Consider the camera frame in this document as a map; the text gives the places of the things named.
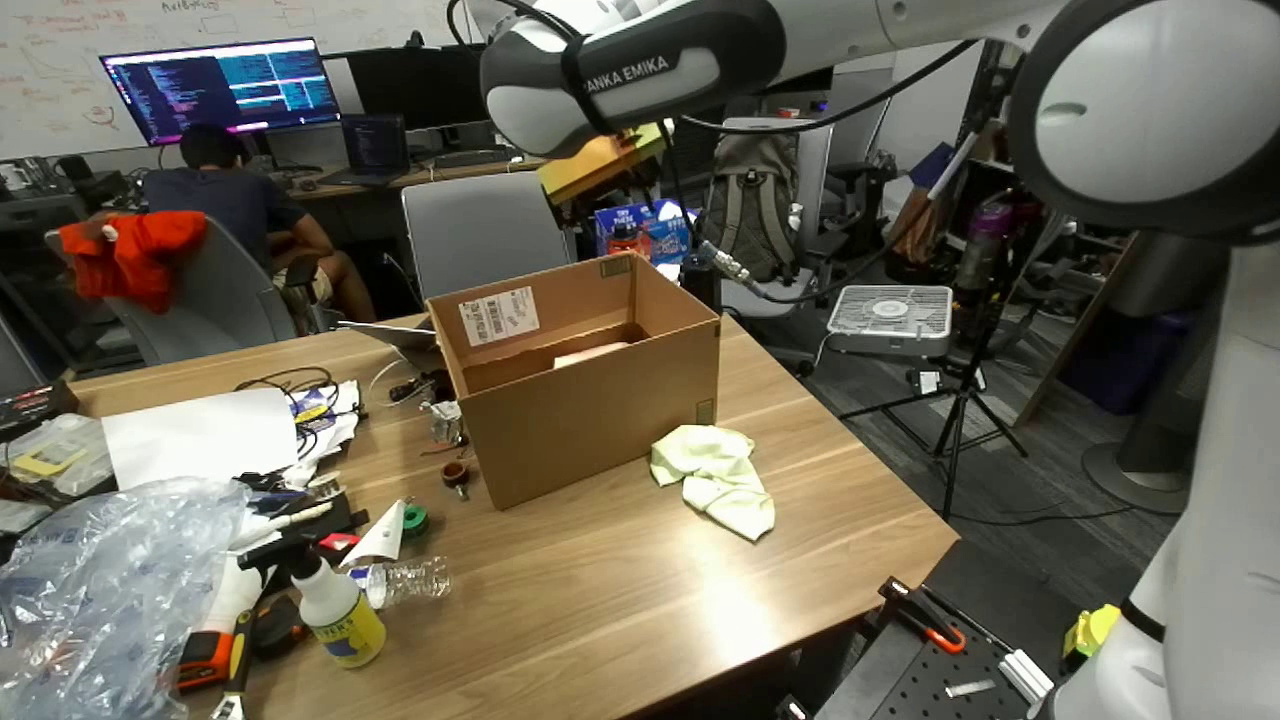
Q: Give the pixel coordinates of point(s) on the black laptop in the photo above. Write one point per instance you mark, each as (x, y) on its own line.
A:
(35, 387)

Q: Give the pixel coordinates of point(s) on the small clear plastic bottle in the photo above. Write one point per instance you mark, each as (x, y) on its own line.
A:
(415, 582)

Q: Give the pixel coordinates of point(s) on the red orange jacket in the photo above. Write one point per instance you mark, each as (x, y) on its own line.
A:
(127, 255)

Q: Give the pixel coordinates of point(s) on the pale cream towel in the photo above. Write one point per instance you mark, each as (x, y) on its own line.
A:
(722, 482)

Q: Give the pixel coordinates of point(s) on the brown cardboard box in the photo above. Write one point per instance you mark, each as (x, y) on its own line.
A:
(586, 427)

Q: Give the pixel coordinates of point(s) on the black computer monitor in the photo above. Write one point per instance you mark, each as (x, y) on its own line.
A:
(415, 84)

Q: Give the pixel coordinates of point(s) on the blue printed carton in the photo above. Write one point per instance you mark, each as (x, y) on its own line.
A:
(640, 228)

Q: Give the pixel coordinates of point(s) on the orange black hand tool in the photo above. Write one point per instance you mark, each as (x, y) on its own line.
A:
(204, 660)

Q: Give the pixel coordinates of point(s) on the olive grey backpack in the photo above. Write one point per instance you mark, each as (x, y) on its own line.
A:
(752, 206)

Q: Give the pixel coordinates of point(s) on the small dark laptop screen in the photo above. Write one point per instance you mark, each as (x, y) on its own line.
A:
(372, 144)

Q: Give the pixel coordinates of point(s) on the lit computer monitor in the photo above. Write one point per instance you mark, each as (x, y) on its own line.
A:
(222, 89)

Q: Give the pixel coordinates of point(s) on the white folded paper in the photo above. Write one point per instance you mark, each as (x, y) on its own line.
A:
(382, 539)

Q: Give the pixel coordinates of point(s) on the green tape roll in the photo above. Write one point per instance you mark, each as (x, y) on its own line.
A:
(419, 520)

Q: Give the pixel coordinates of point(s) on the white paper sheet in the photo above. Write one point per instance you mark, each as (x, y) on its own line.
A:
(202, 436)

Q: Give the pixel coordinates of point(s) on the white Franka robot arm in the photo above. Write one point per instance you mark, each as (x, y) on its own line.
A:
(1202, 465)

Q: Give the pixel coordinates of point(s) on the clear crumpled plastic bag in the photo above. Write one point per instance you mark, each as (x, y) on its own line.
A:
(107, 603)

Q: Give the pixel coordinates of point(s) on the black perforated plate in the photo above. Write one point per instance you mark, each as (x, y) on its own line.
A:
(904, 683)

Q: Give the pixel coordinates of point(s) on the spray bottle with yellow label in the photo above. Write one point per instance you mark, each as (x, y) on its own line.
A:
(343, 620)

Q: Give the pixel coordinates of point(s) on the zip bag with yellow note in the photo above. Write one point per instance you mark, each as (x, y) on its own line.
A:
(48, 463)

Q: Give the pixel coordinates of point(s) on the seated person in dark shirt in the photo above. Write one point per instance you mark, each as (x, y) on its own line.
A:
(241, 206)

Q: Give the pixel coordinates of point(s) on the black tripod stand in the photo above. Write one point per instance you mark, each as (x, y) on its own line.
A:
(968, 387)

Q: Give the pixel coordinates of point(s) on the white power adapter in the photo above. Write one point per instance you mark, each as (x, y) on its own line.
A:
(931, 381)

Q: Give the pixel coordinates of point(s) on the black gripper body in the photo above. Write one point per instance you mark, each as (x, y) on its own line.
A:
(686, 167)

